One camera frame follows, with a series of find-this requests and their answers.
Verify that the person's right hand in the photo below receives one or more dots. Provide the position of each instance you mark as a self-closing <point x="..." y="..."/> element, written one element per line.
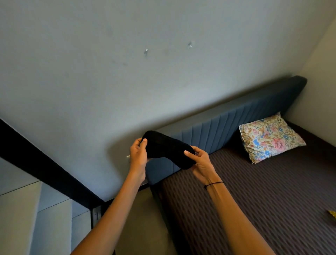
<point x="203" y="165"/>

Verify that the person's left hand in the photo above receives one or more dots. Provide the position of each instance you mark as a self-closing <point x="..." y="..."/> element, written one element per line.
<point x="137" y="160"/>

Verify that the person's left thumb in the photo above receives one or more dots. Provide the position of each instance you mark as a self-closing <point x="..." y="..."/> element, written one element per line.
<point x="143" y="144"/>

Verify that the person's right thumb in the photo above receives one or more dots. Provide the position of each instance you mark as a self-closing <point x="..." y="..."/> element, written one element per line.
<point x="190" y="155"/>

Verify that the black sock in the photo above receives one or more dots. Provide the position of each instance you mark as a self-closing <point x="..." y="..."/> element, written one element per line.
<point x="168" y="150"/>

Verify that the person's right forearm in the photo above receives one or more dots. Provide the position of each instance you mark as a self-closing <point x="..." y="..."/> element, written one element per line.
<point x="236" y="220"/>

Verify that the person's left forearm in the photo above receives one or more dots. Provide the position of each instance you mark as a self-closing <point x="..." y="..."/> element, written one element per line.
<point x="110" y="220"/>

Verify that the black wrist band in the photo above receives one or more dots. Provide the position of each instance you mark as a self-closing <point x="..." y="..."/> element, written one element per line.
<point x="213" y="184"/>

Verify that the blue upholstered headboard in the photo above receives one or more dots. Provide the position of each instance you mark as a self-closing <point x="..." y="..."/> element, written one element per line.
<point x="225" y="126"/>

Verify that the floral pillow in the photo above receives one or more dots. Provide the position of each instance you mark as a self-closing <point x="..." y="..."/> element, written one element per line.
<point x="270" y="136"/>

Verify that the brown patterned bed sheet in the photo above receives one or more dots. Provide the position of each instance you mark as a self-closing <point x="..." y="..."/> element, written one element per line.
<point x="262" y="197"/>

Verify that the black skirting board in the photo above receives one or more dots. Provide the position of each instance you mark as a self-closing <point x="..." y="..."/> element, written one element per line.
<point x="44" y="170"/>

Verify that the yellow object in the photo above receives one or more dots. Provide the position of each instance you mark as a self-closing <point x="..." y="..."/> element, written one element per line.
<point x="332" y="213"/>

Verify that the wall socket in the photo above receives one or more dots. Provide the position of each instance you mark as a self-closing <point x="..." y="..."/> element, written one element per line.
<point x="96" y="215"/>

